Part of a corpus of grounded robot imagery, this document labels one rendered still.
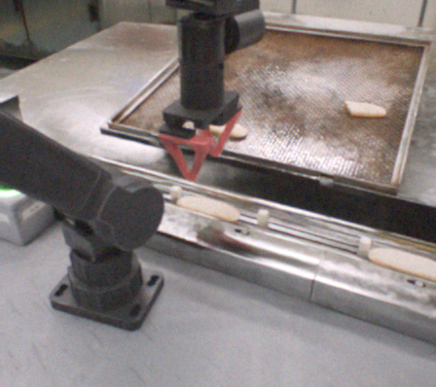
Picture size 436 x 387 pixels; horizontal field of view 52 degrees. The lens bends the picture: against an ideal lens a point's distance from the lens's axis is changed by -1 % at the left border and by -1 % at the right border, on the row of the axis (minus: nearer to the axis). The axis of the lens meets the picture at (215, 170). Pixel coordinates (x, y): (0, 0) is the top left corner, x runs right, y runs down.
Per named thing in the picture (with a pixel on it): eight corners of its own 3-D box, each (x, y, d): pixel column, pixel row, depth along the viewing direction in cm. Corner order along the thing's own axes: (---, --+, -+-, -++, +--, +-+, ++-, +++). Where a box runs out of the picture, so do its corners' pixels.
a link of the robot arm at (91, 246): (67, 253, 53) (96, 274, 50) (51, 181, 47) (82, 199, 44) (126, 217, 59) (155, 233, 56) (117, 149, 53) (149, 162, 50)
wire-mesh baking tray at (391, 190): (108, 128, 81) (106, 122, 80) (222, 22, 115) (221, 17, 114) (396, 196, 63) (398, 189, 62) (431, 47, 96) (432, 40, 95)
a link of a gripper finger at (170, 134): (228, 168, 63) (230, 107, 58) (205, 194, 57) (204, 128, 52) (185, 158, 65) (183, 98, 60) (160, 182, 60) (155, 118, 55)
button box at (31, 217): (-10, 251, 68) (-31, 191, 62) (28, 222, 74) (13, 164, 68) (30, 267, 65) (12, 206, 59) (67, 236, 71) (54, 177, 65)
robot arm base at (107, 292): (48, 307, 54) (136, 333, 51) (33, 258, 50) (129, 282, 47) (86, 261, 61) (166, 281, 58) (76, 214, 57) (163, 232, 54)
